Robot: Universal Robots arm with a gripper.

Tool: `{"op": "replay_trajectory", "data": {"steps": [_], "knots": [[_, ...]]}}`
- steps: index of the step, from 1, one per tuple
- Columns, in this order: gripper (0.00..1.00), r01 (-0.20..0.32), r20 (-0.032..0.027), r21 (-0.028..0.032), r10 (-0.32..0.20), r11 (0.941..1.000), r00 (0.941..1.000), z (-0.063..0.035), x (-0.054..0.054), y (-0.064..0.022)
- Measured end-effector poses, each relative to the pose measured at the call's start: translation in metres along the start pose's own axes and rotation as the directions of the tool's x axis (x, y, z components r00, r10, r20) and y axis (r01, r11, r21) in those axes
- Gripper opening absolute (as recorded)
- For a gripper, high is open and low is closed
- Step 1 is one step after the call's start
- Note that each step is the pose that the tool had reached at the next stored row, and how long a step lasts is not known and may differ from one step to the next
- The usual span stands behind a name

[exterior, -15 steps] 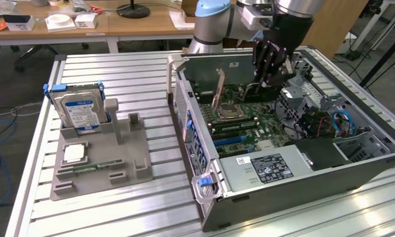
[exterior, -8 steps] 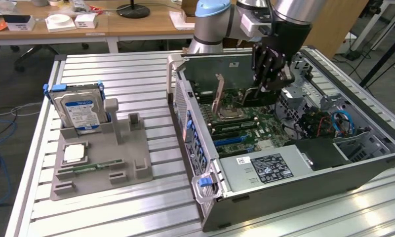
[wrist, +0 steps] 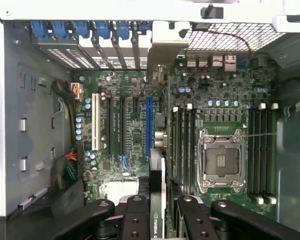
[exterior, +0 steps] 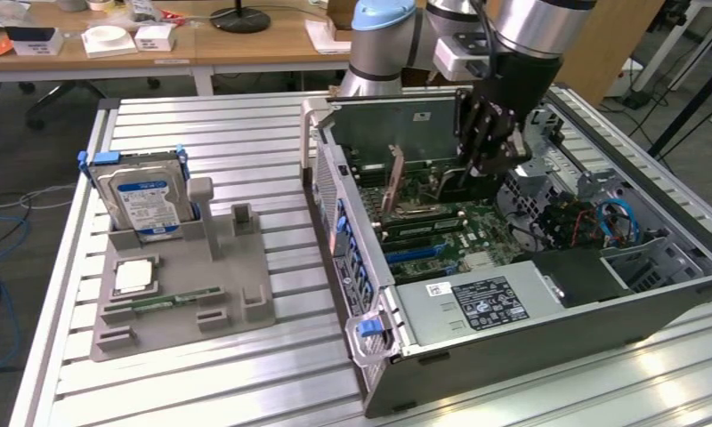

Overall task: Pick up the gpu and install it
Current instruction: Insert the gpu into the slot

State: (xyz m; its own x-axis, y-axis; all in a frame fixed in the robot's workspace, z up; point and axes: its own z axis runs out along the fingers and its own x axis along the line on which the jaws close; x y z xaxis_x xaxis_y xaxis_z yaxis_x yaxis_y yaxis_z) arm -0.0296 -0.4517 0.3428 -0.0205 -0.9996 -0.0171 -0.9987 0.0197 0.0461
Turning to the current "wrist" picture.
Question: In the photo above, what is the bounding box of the green Dell motherboard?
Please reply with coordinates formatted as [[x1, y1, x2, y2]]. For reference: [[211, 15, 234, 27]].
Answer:
[[73, 53, 279, 221]]

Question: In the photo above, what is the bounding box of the dark open PC case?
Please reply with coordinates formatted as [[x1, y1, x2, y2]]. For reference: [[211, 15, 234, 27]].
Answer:
[[0, 0, 300, 240]]

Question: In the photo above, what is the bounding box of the metal CPU socket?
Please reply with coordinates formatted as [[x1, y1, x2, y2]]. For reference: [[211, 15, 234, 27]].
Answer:
[[196, 128, 246, 194]]

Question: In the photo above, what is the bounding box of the blue expansion slot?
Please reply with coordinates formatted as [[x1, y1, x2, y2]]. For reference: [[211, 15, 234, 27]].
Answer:
[[145, 95, 154, 161]]

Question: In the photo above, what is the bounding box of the black RAM slot bank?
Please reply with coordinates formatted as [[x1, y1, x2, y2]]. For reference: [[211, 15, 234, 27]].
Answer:
[[171, 103, 199, 196], [247, 102, 278, 205]]

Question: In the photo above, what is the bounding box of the silver chipset heatsink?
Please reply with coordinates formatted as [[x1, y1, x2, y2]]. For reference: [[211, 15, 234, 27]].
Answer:
[[105, 179, 139, 201]]

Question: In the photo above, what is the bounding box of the black sleeved power cable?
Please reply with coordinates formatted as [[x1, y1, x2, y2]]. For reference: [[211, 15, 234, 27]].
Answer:
[[51, 78, 85, 151]]

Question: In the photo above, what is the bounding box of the white expansion slot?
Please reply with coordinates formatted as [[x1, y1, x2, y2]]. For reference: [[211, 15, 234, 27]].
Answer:
[[91, 93, 101, 151]]

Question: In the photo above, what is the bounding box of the thin red fan wire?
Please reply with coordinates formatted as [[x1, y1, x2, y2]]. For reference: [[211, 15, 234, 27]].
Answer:
[[189, 24, 254, 76]]

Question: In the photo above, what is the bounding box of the multicoloured power wire bundle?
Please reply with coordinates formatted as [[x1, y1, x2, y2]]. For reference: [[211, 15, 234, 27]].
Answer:
[[50, 148, 79, 191]]

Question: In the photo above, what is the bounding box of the long black expansion slot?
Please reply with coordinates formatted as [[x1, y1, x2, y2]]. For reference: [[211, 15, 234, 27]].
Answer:
[[119, 96, 128, 155], [107, 96, 114, 155]]

